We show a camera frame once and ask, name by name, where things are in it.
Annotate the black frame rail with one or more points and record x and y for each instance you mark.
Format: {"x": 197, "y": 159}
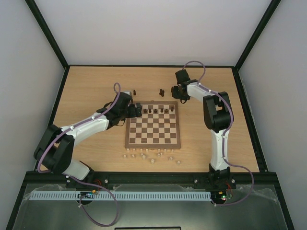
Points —
{"x": 197, "y": 180}

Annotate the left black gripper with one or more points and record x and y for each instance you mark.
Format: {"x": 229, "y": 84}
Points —
{"x": 133, "y": 113}

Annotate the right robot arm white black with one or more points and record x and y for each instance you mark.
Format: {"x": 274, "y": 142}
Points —
{"x": 218, "y": 118}

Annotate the wooden chess board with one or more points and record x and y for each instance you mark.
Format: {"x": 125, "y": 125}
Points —
{"x": 154, "y": 131}

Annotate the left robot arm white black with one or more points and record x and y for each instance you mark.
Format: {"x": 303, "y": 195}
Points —
{"x": 55, "y": 149}

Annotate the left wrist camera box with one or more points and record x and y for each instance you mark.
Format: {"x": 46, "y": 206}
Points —
{"x": 128, "y": 92}

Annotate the white slotted cable duct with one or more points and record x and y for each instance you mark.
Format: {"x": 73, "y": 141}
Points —
{"x": 123, "y": 196}

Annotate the controller board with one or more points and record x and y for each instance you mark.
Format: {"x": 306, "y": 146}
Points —
{"x": 222, "y": 195}
{"x": 88, "y": 194}

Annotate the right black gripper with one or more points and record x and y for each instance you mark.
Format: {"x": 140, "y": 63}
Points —
{"x": 178, "y": 92}

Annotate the right controller board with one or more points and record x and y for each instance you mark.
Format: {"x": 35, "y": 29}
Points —
{"x": 222, "y": 195}

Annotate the left controller board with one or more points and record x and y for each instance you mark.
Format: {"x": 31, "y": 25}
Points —
{"x": 88, "y": 194}

